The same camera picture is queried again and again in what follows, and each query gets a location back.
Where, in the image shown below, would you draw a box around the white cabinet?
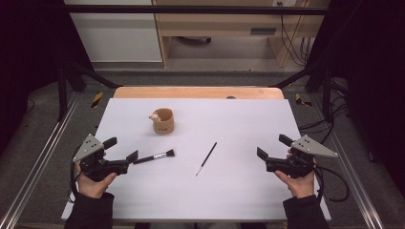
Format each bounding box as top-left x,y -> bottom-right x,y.
63,0 -> 163,63

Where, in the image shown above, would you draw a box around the black hanging cables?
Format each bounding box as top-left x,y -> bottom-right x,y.
277,1 -> 315,68

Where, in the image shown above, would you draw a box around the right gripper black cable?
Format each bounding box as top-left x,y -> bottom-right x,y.
313,165 -> 351,203

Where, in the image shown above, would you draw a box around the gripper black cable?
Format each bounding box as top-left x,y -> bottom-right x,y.
68,146 -> 84,203
313,165 -> 351,203

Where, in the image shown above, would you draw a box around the wooden desk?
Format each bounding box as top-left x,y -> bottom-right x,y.
152,0 -> 332,69

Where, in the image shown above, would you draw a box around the person's right hand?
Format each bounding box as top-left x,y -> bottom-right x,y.
274,154 -> 318,199

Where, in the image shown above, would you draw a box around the wooden table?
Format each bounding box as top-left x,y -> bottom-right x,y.
113,86 -> 285,100

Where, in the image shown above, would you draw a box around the black makeup brush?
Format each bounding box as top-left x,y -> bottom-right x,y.
133,148 -> 176,165

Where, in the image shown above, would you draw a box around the aluminium rail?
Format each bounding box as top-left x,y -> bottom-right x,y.
0,94 -> 81,229
309,94 -> 385,229

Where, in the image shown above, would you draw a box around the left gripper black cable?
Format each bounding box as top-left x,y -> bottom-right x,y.
68,146 -> 84,203

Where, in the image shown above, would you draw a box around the person's left hand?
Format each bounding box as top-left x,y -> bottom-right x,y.
75,160 -> 118,199

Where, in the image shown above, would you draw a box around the black curtain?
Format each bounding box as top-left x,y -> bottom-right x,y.
0,0 -> 94,155
305,0 -> 405,196

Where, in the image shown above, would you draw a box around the black frame crossbar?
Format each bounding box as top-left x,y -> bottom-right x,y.
63,4 -> 330,16

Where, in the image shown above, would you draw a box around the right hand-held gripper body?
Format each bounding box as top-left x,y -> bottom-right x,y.
265,135 -> 339,178

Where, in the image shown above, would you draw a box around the tan bear cup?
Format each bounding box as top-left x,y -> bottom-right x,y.
148,108 -> 176,135

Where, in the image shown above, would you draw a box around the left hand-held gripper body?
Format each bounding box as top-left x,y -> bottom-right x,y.
72,133 -> 130,183

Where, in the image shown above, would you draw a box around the thin black brush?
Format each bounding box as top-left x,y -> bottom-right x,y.
195,141 -> 218,177

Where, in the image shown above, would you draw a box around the black metal stand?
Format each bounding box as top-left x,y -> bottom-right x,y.
273,63 -> 334,123
56,60 -> 123,122

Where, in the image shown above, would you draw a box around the black floor cables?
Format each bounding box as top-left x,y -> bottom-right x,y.
298,79 -> 351,145

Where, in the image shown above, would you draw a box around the grey footrest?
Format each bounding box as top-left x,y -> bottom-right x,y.
175,35 -> 213,46

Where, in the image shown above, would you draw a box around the yellow black tape strip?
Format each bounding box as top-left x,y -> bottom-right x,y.
91,92 -> 105,109
294,93 -> 313,108

